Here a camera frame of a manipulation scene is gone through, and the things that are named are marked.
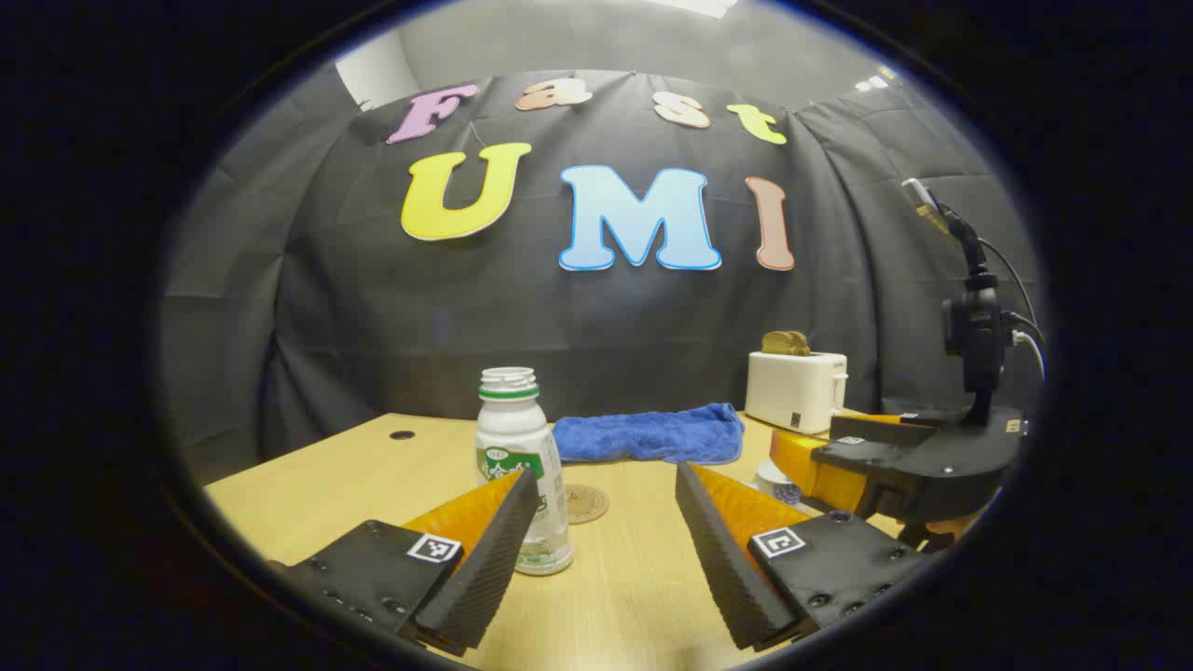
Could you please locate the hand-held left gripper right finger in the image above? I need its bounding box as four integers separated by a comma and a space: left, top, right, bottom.
674, 459, 935, 651

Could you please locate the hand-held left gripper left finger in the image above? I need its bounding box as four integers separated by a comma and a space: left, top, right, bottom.
270, 466, 543, 658

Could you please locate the white blue-patterned teacup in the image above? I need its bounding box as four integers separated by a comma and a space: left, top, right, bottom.
753, 459, 804, 507

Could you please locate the round cork coaster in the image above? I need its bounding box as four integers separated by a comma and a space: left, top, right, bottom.
563, 483, 610, 525

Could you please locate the white water bottle green label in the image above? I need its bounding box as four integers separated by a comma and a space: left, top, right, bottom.
474, 367, 575, 576

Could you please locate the white toaster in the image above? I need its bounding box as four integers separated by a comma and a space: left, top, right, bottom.
745, 350, 849, 436

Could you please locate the blue towel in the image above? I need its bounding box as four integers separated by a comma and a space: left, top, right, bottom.
552, 403, 746, 466

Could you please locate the black backdrop cloth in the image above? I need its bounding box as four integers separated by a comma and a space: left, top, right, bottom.
163, 67, 1045, 486

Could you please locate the white cable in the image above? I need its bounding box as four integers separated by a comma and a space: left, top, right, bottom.
1010, 326, 1048, 381

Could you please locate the black cable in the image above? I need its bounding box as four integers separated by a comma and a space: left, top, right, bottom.
977, 236, 1041, 329

